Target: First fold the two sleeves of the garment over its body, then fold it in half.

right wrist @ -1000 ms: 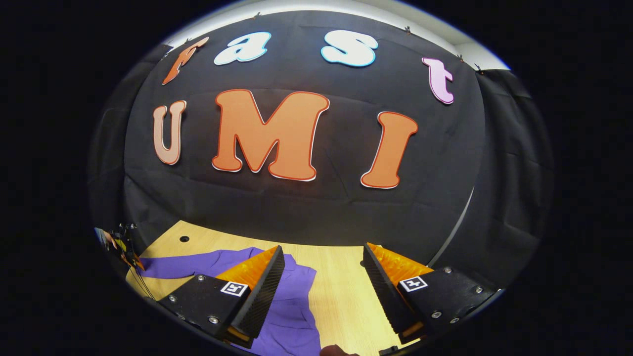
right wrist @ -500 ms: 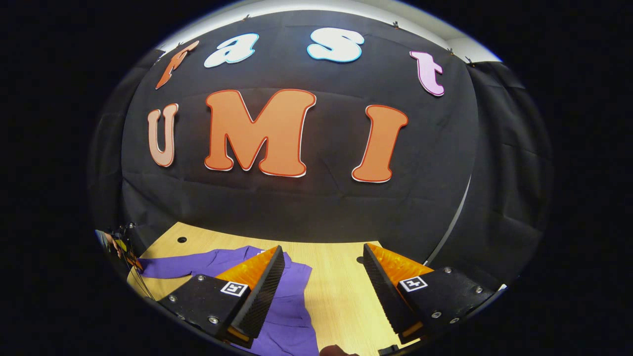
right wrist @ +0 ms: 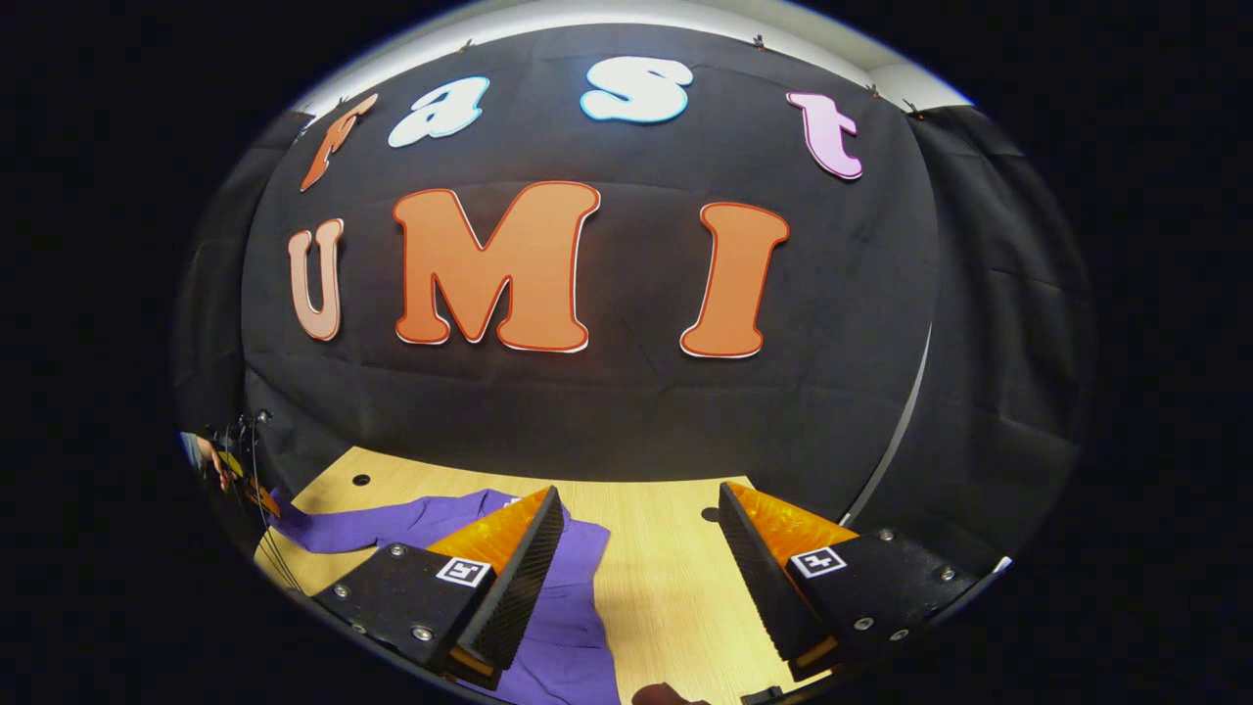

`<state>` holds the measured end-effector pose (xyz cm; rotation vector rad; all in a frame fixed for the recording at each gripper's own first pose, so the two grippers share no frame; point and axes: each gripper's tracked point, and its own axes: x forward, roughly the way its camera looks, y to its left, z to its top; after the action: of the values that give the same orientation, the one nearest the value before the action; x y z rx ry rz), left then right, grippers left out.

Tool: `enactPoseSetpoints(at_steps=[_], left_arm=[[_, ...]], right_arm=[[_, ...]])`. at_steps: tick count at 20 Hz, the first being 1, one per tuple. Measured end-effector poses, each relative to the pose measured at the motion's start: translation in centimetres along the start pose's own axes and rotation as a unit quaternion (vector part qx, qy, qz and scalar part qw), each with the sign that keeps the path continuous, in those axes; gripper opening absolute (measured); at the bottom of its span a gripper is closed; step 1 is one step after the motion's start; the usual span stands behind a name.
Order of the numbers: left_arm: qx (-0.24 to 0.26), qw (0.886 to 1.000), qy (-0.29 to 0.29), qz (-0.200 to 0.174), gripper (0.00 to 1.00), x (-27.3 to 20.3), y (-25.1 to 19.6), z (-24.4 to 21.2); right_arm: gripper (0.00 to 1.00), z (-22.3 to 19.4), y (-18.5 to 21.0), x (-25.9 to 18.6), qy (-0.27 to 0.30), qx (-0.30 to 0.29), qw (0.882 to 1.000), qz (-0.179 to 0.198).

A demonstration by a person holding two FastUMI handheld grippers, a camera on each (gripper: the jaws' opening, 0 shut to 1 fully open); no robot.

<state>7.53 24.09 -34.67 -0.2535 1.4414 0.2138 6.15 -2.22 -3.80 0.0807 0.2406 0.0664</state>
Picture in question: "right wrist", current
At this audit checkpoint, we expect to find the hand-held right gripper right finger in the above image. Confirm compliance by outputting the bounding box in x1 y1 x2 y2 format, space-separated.
718 482 982 683

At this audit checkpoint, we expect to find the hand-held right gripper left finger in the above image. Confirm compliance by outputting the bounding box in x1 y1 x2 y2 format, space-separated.
311 485 567 691

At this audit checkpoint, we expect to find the purple knit cardigan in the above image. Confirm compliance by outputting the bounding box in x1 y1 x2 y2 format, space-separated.
266 488 623 705

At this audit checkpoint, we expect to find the black backdrop cloth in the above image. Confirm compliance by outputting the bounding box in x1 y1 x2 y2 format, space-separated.
174 22 1097 579

